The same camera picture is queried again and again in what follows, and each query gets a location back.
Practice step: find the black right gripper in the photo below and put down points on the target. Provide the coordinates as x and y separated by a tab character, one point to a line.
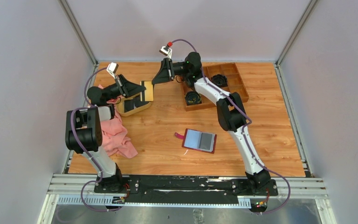
167	73

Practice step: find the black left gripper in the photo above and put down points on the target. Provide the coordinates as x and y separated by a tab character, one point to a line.
127	88

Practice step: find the black cards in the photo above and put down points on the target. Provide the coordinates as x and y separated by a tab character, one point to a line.
133	103

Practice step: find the gold black credit card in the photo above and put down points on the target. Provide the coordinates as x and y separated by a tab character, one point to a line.
147	94

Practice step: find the red card holder wallet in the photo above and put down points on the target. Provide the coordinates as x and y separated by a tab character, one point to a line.
190	139

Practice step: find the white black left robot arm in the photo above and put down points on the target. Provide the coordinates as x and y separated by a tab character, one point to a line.
84	133

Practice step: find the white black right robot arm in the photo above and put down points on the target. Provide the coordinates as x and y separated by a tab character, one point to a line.
230	112

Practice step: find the yellow oval tray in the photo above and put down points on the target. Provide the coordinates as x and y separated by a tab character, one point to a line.
120	107

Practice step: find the black gold rolled item front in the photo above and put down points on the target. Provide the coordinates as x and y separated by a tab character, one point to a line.
193	98

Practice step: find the pink cloth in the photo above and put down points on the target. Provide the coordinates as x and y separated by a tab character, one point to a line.
115	139

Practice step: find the black rolled item middle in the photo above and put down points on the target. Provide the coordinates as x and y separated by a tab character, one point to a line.
219	80

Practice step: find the wooden compartment tray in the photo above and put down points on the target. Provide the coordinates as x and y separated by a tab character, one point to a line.
234	80

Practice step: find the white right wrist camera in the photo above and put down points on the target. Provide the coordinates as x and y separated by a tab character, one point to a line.
166	51

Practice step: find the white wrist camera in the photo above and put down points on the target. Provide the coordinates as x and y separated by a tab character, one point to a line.
112	69
166	51

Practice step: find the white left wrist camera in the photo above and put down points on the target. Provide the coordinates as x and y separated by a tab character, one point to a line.
112	69

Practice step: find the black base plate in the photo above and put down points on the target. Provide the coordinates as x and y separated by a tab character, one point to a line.
195	190

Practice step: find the aluminium front rail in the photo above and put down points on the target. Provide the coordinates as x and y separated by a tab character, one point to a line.
76	189

